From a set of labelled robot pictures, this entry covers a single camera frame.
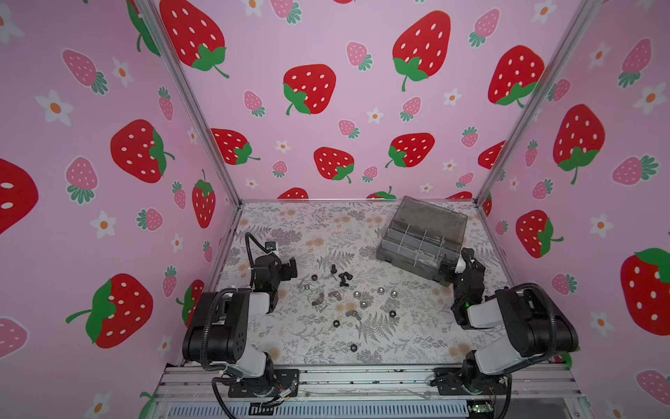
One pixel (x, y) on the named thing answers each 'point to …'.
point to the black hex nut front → (353, 347)
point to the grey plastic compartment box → (419, 236)
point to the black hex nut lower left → (336, 323)
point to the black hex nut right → (393, 313)
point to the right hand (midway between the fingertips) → (458, 257)
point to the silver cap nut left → (357, 294)
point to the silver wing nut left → (319, 300)
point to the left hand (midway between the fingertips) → (282, 259)
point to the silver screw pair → (307, 287)
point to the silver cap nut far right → (393, 294)
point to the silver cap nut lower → (364, 305)
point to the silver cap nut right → (381, 291)
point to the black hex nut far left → (314, 277)
